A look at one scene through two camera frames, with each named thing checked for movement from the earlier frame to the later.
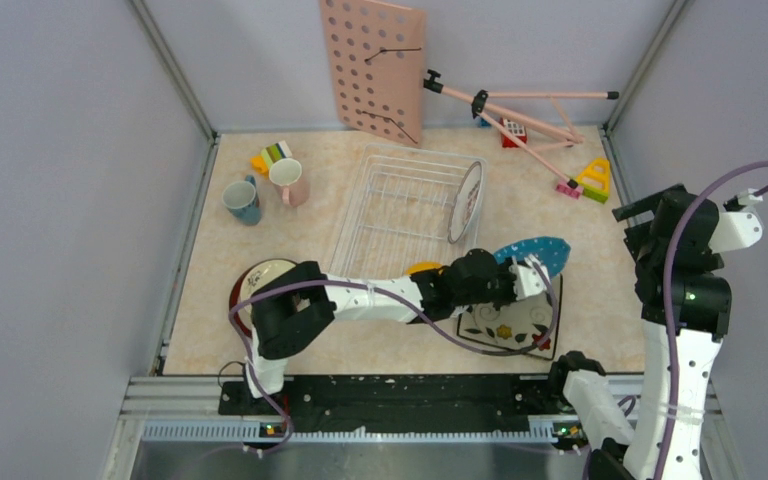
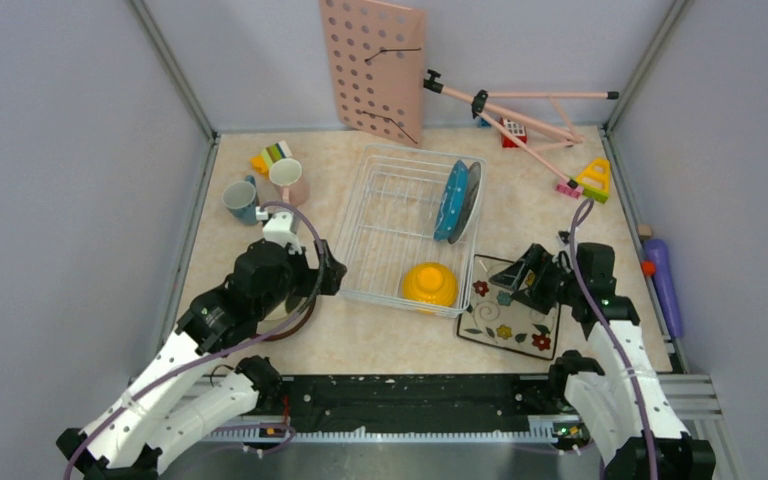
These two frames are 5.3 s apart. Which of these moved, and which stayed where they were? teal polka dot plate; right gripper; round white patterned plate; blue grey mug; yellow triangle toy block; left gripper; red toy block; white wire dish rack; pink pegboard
Moved: left gripper; right gripper; teal polka dot plate
Stayed: blue grey mug; pink pegboard; round white patterned plate; red toy block; white wire dish rack; yellow triangle toy block
